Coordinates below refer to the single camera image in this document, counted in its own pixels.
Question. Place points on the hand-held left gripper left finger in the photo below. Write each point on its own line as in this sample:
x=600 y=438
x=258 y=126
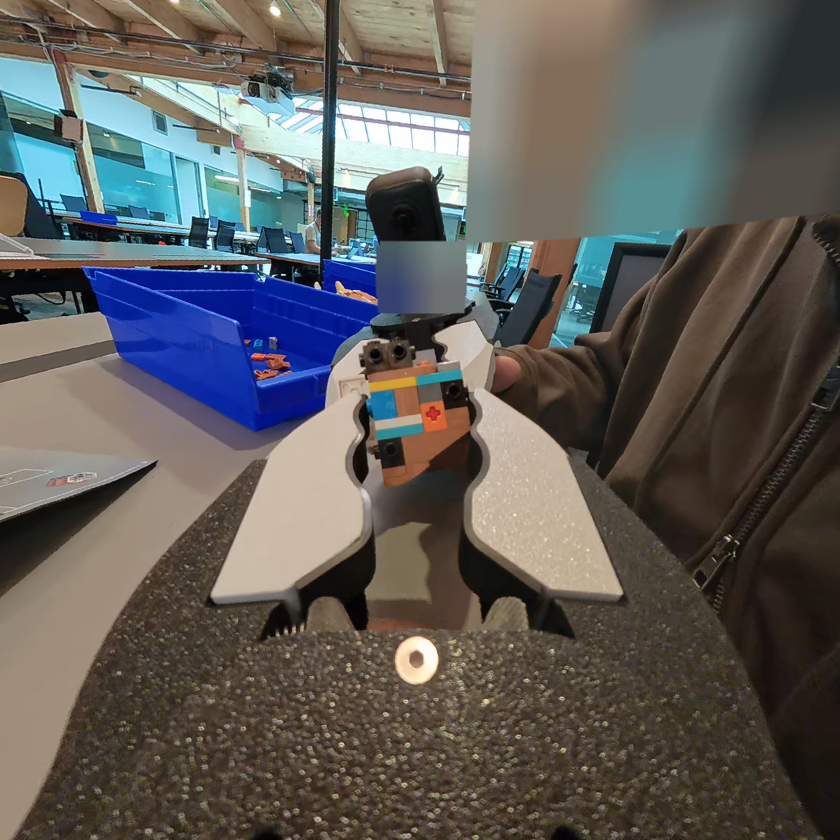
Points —
x=295 y=518

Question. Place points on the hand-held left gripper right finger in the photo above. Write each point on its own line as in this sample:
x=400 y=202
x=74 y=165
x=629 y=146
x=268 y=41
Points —
x=538 y=518

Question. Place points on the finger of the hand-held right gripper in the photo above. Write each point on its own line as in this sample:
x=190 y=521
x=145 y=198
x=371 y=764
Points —
x=469 y=354
x=344 y=377

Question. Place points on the colourful striped brick model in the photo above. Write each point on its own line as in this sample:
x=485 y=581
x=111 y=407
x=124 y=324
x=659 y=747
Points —
x=420 y=420

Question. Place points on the blue plastic bin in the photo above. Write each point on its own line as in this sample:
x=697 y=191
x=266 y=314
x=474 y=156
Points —
x=348 y=275
x=184 y=341

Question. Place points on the person's right forearm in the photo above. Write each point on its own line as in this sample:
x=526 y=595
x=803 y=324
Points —
x=577 y=394

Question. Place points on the person's left hand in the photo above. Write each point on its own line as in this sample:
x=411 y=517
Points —
x=407 y=623

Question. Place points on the brown brick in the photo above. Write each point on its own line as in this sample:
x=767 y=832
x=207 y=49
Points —
x=275 y=359

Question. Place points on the black office chair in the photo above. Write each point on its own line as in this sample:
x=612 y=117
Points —
x=531 y=302

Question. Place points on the tan toy piece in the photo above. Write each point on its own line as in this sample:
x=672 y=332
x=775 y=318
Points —
x=354 y=293

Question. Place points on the black monitor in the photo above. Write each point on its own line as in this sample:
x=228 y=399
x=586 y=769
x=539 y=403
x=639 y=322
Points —
x=627 y=282

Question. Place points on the row of black office chairs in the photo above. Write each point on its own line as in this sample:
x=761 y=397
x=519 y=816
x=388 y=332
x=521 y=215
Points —
x=229 y=236

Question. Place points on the person's brown hoodie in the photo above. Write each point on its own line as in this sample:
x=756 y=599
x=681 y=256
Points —
x=722 y=426

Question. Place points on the grey instruction booklet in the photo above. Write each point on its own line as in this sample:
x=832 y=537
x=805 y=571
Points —
x=59 y=479

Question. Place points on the long office table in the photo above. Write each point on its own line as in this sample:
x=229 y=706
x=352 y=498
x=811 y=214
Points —
x=131 y=259

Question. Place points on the small blue bin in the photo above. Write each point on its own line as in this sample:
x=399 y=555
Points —
x=98 y=216

